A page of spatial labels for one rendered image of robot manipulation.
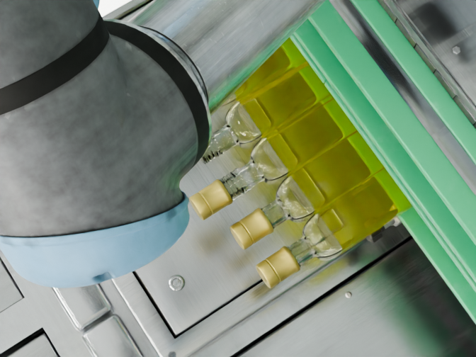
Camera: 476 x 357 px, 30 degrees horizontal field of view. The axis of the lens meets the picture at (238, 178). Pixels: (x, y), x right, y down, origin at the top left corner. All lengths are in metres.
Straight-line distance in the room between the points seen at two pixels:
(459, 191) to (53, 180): 0.61
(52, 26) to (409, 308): 0.90
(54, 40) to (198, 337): 0.78
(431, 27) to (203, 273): 0.45
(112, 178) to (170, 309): 0.73
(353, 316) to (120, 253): 0.78
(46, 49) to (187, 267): 0.79
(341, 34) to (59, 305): 0.53
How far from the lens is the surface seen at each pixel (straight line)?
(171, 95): 0.53
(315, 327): 1.26
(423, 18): 1.06
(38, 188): 0.49
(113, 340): 1.22
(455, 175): 1.02
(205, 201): 1.10
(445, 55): 1.04
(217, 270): 1.22
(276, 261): 1.08
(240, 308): 1.21
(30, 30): 0.47
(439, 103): 1.04
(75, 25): 0.48
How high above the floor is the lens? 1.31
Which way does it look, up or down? 10 degrees down
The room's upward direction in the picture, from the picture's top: 122 degrees counter-clockwise
